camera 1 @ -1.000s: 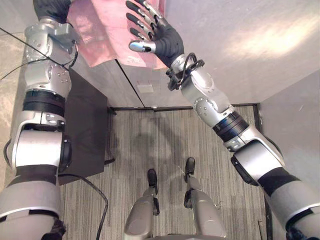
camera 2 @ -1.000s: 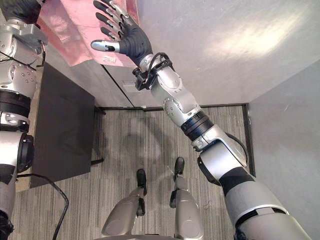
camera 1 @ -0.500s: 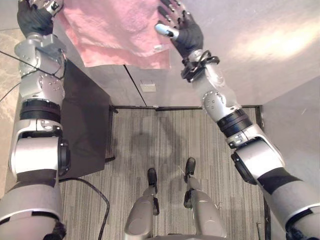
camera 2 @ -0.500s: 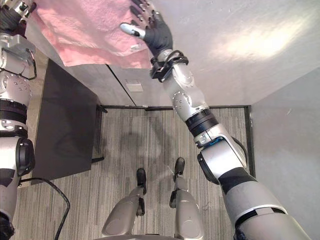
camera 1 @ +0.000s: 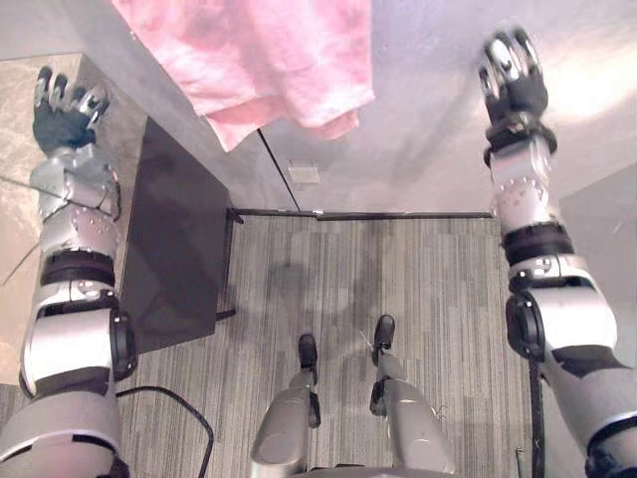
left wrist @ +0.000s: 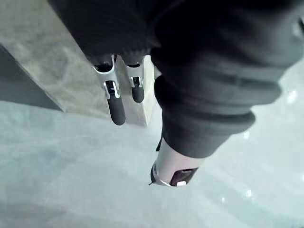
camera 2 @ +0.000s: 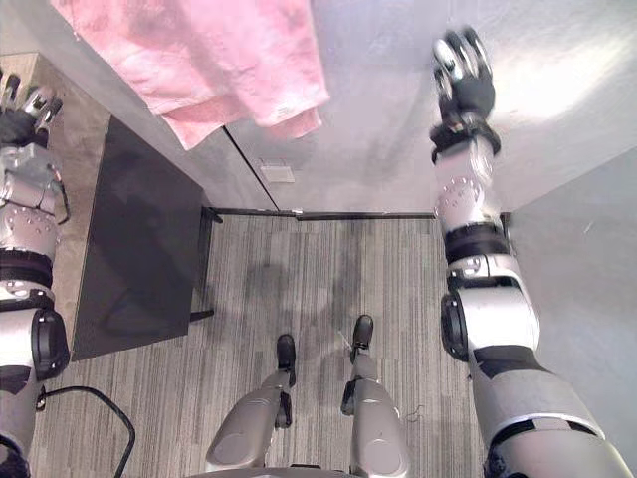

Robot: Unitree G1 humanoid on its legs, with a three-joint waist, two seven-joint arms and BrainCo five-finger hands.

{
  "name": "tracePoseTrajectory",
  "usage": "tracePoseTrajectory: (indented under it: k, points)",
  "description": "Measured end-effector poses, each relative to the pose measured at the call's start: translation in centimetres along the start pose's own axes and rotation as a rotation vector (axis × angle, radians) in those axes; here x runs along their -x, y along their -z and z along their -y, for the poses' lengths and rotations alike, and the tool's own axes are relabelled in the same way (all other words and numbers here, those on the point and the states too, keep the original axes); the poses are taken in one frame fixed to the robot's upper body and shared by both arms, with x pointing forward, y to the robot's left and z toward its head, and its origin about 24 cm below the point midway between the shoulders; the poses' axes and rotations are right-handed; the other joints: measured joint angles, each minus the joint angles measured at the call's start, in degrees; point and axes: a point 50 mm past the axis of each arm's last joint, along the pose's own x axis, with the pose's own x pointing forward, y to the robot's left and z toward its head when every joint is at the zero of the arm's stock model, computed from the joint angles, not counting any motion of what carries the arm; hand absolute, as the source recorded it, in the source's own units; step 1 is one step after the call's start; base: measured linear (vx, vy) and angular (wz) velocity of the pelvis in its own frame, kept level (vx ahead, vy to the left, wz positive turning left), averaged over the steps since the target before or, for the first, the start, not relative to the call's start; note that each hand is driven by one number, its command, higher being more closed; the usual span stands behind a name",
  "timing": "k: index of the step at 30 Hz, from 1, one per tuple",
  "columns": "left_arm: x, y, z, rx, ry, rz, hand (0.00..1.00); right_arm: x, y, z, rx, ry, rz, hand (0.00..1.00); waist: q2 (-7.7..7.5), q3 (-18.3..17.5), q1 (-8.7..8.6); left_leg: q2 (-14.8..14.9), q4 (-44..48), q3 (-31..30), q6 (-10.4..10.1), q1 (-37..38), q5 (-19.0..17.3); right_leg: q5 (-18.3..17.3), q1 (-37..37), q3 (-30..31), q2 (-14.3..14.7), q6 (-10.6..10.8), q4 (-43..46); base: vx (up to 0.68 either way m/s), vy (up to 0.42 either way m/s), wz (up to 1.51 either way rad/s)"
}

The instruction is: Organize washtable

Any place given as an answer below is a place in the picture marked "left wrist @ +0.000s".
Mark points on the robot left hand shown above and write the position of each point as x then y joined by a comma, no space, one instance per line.
204,71

